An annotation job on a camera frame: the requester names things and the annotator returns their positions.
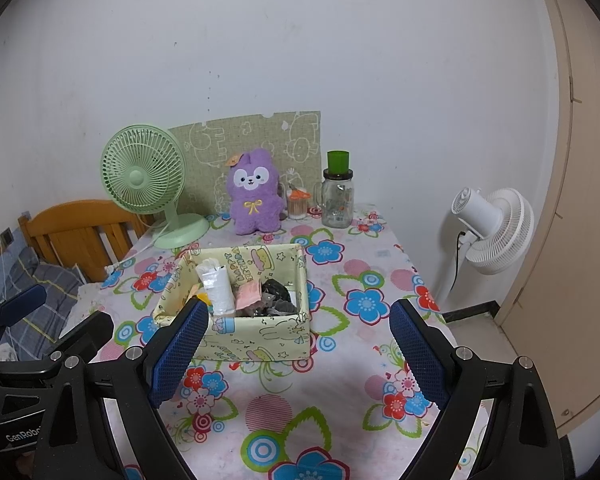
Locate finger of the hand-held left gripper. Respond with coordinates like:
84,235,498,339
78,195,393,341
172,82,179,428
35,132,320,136
0,311,115,376
0,284,47,361

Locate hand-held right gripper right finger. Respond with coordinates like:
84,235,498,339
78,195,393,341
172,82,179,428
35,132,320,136
389,299,568,480

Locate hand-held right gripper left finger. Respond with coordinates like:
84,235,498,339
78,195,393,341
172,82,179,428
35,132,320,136
32,299,210,480

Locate plastic paper towel pack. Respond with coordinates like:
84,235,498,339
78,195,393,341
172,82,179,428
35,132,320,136
196,258,237,318

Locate yellow printed box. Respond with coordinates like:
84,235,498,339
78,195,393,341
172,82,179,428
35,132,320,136
152,242,312,363

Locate pink packet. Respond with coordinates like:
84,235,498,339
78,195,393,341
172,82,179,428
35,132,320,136
236,281,262,311

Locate black plastic bag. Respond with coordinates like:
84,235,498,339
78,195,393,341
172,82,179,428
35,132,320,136
237,277,298,318

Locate grey plaid pillow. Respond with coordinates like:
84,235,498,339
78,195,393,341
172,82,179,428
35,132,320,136
0,247,83,361

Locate wooden bed headboard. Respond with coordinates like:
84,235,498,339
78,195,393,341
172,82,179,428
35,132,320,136
17,200,153,283

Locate floral tablecloth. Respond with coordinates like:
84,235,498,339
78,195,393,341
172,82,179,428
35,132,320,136
80,210,491,480

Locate white standing fan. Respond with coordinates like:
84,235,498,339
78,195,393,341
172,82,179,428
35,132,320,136
432,186,535,311

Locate purple plush bunny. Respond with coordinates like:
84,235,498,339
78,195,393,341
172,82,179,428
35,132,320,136
225,146,287,236

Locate green desk fan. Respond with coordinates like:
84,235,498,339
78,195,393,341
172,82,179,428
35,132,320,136
100,124,210,250

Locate glass jar with green lid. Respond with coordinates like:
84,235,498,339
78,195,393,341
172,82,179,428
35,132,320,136
312,150,356,229

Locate cotton swab container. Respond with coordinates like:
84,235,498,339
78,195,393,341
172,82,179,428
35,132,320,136
286,182,313,220

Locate beige door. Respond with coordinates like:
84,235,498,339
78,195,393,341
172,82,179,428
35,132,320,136
495,0,600,441

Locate green printed board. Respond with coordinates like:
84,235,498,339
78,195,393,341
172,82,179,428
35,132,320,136
172,111,322,213

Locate white fan power cable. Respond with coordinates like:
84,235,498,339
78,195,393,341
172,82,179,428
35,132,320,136
104,224,171,273

